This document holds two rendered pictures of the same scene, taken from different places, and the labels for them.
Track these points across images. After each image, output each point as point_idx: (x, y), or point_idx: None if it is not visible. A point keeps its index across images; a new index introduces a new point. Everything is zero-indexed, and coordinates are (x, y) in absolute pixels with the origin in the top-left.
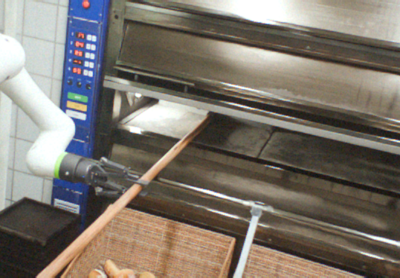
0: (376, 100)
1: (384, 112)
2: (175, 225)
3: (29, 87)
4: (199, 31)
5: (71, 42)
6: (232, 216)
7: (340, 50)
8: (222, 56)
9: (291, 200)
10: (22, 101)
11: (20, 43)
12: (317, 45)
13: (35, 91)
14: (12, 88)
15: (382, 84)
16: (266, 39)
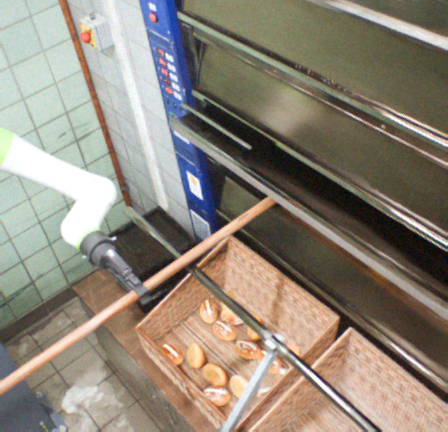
0: None
1: None
2: (283, 279)
3: (31, 169)
4: (263, 71)
5: (156, 58)
6: (328, 297)
7: (424, 143)
8: (294, 107)
9: (394, 301)
10: (32, 181)
11: (128, 45)
12: (393, 127)
13: (41, 171)
14: (11, 172)
15: None
16: (333, 100)
